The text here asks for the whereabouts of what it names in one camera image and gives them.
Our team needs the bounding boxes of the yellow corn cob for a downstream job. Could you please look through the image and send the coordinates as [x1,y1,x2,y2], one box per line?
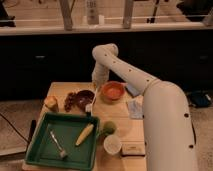
[75,124,94,146]

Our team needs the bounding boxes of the green tray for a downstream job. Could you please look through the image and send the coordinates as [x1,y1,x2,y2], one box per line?
[25,113,99,171]

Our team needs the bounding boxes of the white dish brush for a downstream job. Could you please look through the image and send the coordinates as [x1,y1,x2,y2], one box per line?
[85,88,98,114]

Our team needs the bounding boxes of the yellow toy bread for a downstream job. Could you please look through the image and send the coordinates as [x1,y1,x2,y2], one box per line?
[44,96,59,112]

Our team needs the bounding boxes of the blue object on floor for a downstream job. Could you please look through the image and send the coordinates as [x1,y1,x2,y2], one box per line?
[188,92,212,108]

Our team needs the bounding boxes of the white cloth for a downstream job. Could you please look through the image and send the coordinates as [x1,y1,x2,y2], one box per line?
[126,99,143,120]

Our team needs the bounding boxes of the orange bowl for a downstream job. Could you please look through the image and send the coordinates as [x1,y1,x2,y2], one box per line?
[101,81,125,101]

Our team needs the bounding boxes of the purple bowl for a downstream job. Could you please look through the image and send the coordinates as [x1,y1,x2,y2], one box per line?
[76,90,94,111]

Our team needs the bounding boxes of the white cup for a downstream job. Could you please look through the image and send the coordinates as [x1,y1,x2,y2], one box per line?
[103,135,122,155]

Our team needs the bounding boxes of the brown toy grapes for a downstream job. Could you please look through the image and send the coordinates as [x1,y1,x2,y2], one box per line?
[64,92,76,112]

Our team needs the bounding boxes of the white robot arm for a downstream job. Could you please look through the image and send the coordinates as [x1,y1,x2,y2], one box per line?
[92,44,198,171]

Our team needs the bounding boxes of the silver fork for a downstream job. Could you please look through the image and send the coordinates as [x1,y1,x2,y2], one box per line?
[50,131,68,159]

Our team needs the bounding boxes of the green toy pear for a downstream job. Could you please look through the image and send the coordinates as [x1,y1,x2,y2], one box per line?
[100,121,117,136]

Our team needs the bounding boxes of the black cable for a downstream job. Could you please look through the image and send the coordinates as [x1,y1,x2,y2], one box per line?
[0,112,30,144]

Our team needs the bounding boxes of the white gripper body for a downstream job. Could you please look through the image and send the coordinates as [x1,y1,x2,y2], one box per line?
[92,62,109,88]

